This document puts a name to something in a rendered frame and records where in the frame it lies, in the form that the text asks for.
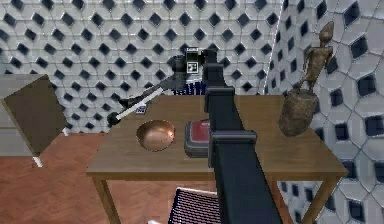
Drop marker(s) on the small blue and white card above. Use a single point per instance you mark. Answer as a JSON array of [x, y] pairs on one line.
[[141, 109]]

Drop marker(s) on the copper bowl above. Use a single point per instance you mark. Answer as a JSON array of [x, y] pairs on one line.
[[155, 135]]

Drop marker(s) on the bronze figure statue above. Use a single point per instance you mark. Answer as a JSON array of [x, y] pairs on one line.
[[298, 111]]

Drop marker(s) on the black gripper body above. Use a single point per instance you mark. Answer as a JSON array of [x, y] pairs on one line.
[[179, 65]]

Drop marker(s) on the dark striped chair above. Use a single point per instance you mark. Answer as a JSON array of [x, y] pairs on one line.
[[193, 208]]

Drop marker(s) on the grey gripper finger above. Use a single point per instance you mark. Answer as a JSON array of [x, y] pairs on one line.
[[146, 90], [140, 102]]

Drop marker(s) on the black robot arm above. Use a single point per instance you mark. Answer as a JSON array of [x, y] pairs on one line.
[[240, 173]]

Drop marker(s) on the dark blue striped object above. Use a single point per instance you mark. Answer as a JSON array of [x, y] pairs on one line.
[[195, 88]]

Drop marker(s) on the red and grey box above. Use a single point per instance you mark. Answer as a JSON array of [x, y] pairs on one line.
[[197, 136]]

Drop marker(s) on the brown wooden table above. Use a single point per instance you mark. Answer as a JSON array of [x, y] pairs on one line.
[[266, 156]]

